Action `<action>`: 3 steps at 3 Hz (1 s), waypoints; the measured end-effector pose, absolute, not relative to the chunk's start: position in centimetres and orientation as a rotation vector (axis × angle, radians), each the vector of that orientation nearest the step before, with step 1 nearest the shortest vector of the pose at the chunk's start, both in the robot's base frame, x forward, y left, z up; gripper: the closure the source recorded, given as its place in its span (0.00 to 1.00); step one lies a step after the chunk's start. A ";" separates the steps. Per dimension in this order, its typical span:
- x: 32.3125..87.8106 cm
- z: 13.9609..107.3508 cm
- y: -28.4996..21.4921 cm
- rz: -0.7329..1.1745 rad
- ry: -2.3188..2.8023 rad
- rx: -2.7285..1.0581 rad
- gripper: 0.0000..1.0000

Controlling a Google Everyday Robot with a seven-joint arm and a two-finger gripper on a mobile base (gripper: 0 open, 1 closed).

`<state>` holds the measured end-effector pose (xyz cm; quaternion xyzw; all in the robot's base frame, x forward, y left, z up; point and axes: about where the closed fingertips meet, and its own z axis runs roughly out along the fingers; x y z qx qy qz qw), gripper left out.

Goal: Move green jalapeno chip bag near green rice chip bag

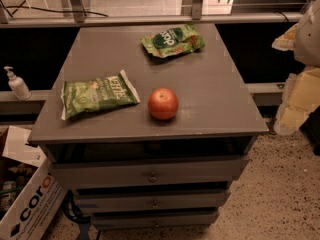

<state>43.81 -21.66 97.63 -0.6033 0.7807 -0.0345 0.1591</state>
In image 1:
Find green jalapeno chip bag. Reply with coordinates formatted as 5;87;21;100
61;70;140;120

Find white cardboard box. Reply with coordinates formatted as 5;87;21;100
0;126;66;240

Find white pump bottle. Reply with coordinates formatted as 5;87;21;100
4;66;32;100

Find black cable on shelf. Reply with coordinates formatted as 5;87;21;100
0;0;109;18

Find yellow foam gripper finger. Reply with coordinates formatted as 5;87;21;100
272;23;320;135

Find grey metal rail frame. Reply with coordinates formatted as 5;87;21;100
0;0;316;28

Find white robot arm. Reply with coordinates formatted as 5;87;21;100
272;0;320;135

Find brass middle drawer knob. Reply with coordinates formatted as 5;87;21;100
151;201;159;209

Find black cables under cabinet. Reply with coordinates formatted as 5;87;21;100
62;190;92;224

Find green rice chip bag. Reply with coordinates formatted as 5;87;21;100
141;24;205;58

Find brass top drawer knob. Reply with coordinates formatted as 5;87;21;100
148;172;157;183

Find red apple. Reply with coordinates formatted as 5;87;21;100
148;88;179;120

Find grey drawer cabinet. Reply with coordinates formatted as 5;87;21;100
29;24;267;230

